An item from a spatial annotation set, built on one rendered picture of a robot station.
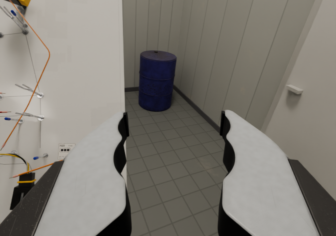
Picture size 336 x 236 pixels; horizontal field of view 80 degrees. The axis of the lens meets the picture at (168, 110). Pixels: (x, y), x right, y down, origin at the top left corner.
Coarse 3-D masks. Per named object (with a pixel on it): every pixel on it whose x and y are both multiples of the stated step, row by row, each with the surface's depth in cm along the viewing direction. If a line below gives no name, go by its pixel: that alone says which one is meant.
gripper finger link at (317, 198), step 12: (300, 168) 8; (300, 180) 7; (312, 180) 7; (312, 192) 7; (324, 192) 7; (312, 204) 6; (324, 204) 6; (312, 216) 6; (324, 216) 6; (324, 228) 6
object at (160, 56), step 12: (144, 60) 281; (156, 60) 275; (168, 60) 280; (144, 72) 289; (156, 72) 283; (168, 72) 289; (144, 84) 298; (156, 84) 292; (168, 84) 300; (144, 96) 307; (156, 96) 302; (168, 96) 313; (144, 108) 317; (156, 108) 313
